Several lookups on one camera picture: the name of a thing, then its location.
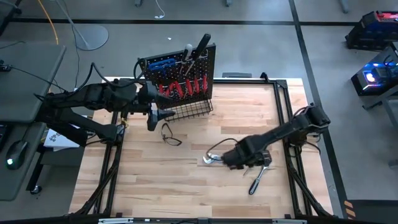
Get black computer mouse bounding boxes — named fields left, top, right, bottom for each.
left=5, top=139, right=29, bottom=171

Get grey round floor stand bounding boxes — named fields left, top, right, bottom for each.
left=55, top=0, right=109, bottom=52

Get black-handled groove joint pliers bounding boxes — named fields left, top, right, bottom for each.
left=202, top=152, right=225, bottom=165

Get white floor cable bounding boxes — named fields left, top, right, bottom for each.
left=154, top=0, right=165, bottom=19

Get black metal pegboard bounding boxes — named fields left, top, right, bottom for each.
left=138, top=43, right=217, bottom=110

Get large grey desk top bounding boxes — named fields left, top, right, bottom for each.
left=0, top=43, right=67, bottom=124

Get yellow cable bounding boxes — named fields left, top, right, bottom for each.
left=37, top=0, right=60, bottom=46

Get black computer case blue light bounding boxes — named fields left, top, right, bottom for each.
left=350, top=42, right=398, bottom=110

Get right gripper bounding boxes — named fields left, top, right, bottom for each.
left=221, top=144, right=273, bottom=170

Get black desk leg caster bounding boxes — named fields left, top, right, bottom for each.
left=26, top=149, right=44, bottom=195

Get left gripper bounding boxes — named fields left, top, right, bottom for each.
left=136, top=80, right=177, bottom=132

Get clear safety glasses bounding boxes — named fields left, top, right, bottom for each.
left=160, top=122, right=183, bottom=147

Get silver ring tool rack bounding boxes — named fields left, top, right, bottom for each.
left=157, top=79, right=210, bottom=100

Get slim black handle screwdriver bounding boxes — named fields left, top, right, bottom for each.
left=185, top=33, right=212, bottom=77

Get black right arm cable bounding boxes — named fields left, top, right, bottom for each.
left=205, top=138, right=239, bottom=158

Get black mat orange stripes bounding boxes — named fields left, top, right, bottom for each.
left=343, top=198, right=398, bottom=224

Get black case red top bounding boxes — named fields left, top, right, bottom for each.
left=345, top=10, right=398, bottom=52

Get white paper sheet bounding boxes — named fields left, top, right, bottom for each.
left=42, top=123, right=81, bottom=152

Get blue T-handle hex key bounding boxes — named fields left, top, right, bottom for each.
left=148, top=58, right=177, bottom=77

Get black desk cable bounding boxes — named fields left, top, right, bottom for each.
left=0, top=63, right=68, bottom=93

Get black wire basket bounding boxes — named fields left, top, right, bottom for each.
left=164, top=98, right=215, bottom=123

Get small grey desk top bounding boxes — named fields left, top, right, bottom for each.
left=0, top=121, right=47, bottom=202

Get silver ratchet wrench black grip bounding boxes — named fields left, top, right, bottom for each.
left=248, top=164, right=271, bottom=196

